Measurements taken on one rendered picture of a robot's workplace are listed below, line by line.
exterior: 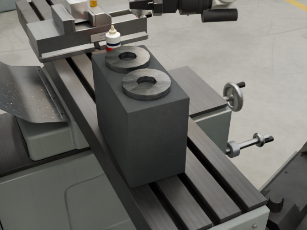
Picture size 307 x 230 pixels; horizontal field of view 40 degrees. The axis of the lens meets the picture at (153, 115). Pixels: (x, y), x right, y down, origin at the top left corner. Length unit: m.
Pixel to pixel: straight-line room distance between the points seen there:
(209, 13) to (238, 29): 2.54
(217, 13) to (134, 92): 0.51
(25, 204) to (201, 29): 2.66
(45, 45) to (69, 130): 0.26
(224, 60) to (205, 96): 1.80
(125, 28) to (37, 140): 0.43
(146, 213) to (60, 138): 0.47
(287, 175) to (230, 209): 0.66
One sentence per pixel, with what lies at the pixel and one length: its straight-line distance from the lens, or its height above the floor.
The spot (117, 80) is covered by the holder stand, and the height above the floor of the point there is 1.15.
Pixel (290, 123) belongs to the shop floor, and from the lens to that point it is 2.67.
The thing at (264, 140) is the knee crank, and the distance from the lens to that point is 1.64.
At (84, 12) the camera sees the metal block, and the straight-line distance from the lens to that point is 1.28.
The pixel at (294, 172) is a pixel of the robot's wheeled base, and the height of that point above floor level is 0.59.
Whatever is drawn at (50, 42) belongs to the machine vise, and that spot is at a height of 1.02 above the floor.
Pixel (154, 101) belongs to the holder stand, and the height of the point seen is 1.15.
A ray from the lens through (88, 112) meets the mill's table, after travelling 1.04.
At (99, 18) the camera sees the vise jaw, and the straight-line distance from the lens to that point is 1.27.
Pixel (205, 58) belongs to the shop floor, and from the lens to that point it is 3.23.
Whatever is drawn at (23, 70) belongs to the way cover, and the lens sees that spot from 1.36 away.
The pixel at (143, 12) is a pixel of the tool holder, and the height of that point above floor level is 1.11.
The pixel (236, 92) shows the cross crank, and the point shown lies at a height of 0.71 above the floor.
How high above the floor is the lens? 1.58
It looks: 37 degrees down
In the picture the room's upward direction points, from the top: straight up
